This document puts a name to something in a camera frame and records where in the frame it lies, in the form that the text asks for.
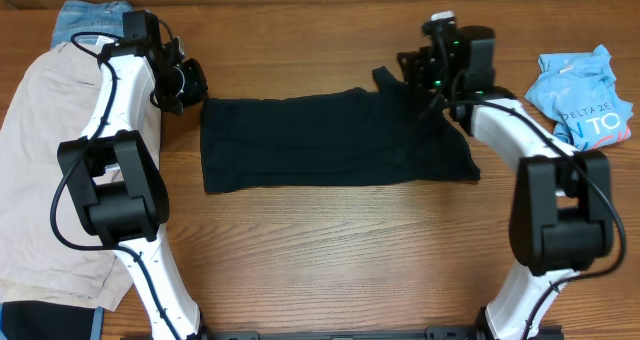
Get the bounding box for black t-shirt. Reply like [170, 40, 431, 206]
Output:
[200, 67, 481, 194]

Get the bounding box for black garment with blue trim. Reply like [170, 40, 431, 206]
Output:
[1, 301, 104, 340]

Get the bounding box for light blue printed t-shirt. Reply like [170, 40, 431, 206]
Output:
[525, 45, 633, 151]

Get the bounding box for blue denim jeans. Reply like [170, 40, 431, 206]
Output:
[50, 0, 134, 48]

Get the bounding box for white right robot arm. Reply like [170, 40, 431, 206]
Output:
[397, 40, 625, 340]

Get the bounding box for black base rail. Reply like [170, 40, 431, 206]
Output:
[119, 322, 565, 340]

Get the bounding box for beige shorts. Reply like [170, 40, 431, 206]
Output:
[1, 43, 161, 310]

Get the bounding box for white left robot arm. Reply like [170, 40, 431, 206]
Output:
[54, 39, 207, 339]

